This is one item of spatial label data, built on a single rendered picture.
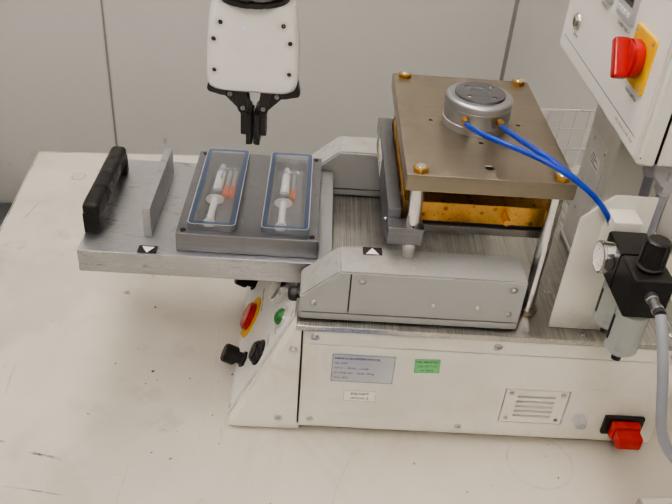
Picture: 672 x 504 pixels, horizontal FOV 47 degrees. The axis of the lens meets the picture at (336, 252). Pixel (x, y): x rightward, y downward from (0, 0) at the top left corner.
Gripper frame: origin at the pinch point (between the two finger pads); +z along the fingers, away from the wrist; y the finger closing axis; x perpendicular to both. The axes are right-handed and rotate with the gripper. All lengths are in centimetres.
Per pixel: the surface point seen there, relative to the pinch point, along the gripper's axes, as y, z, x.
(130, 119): -53, 68, 135
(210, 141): -29, 75, 137
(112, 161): -18.2, 7.9, 2.6
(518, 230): 31.2, 6.1, -9.5
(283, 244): 4.6, 10.1, -9.8
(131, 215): -14.7, 11.9, -3.4
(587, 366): 41.2, 20.2, -16.0
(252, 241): 1.0, 9.9, -9.9
